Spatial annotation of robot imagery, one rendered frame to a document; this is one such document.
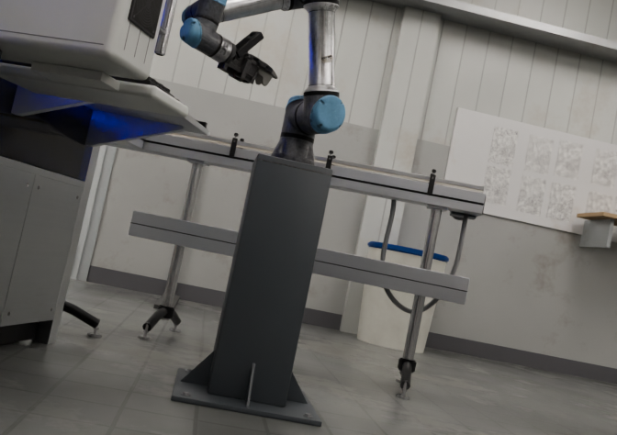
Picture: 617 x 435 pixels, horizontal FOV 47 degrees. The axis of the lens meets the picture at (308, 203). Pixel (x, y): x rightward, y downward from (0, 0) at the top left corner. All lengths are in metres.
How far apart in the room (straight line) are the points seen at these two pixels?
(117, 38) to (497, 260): 4.75
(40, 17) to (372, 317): 3.87
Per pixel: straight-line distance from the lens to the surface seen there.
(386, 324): 5.03
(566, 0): 6.51
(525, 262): 6.01
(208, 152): 3.39
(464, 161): 5.83
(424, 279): 3.25
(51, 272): 2.65
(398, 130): 5.64
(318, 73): 2.29
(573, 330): 6.23
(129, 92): 1.69
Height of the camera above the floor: 0.49
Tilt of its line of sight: 4 degrees up
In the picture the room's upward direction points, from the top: 12 degrees clockwise
